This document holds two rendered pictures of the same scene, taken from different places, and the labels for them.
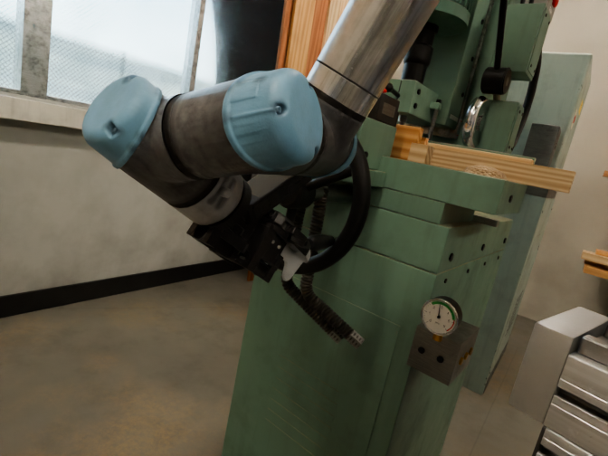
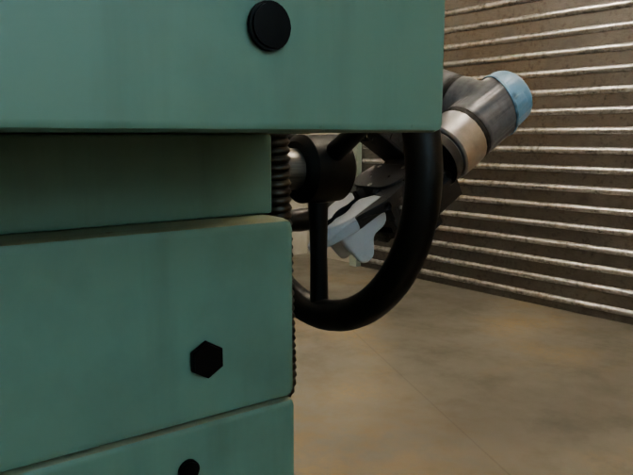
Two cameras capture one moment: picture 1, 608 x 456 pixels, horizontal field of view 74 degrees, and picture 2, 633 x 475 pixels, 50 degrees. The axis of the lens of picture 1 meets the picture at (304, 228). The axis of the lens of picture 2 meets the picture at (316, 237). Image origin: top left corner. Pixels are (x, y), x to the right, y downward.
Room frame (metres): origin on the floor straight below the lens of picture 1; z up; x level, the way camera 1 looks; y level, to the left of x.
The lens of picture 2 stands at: (1.27, 0.21, 0.84)
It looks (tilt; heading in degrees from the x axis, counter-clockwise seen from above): 9 degrees down; 198
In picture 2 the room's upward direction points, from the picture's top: straight up
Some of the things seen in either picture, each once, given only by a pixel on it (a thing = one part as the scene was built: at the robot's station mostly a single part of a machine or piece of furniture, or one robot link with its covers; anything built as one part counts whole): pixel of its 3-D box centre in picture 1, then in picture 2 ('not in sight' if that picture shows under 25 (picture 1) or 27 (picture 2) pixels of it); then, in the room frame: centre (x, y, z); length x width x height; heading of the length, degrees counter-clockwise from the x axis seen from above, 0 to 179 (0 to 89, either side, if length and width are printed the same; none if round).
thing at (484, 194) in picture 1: (362, 166); (45, 87); (0.89, -0.10, 0.87); 0.61 x 0.30 x 0.06; 54
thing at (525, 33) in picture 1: (521, 43); not in sight; (1.05, -0.42, 1.22); 0.09 x 0.08 x 0.15; 144
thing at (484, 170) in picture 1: (486, 171); not in sight; (0.76, -0.31, 0.91); 0.10 x 0.07 x 0.02; 144
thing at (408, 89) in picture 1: (411, 105); not in sight; (0.98, -0.19, 1.03); 0.14 x 0.07 x 0.09; 144
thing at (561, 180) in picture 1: (419, 154); not in sight; (0.93, -0.22, 0.92); 0.60 x 0.02 x 0.04; 54
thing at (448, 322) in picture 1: (441, 319); not in sight; (0.65, -0.26, 0.65); 0.06 x 0.04 x 0.08; 54
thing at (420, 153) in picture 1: (421, 154); not in sight; (0.79, -0.19, 0.92); 0.03 x 0.03 x 0.03; 56
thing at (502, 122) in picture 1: (495, 128); not in sight; (1.03, -0.41, 1.02); 0.09 x 0.07 x 0.12; 54
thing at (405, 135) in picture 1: (369, 137); not in sight; (0.93, -0.10, 0.94); 0.23 x 0.02 x 0.07; 54
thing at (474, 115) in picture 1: (476, 122); not in sight; (1.00, -0.35, 1.02); 0.12 x 0.03 x 0.12; 144
